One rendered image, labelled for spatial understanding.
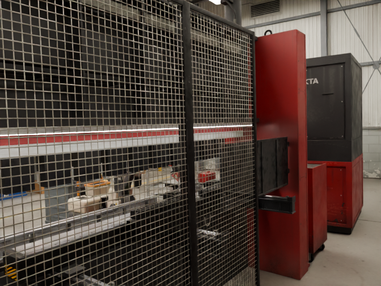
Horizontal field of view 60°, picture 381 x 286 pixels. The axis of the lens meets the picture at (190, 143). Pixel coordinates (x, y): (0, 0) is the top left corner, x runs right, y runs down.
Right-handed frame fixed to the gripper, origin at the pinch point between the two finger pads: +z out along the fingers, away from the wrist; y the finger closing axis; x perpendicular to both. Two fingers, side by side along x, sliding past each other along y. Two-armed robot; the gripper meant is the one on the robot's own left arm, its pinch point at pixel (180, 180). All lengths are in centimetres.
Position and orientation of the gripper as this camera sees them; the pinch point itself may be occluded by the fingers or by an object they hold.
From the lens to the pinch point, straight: 279.9
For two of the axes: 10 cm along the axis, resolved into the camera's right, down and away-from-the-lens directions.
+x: -6.8, 4.5, 5.7
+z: 3.9, 8.9, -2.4
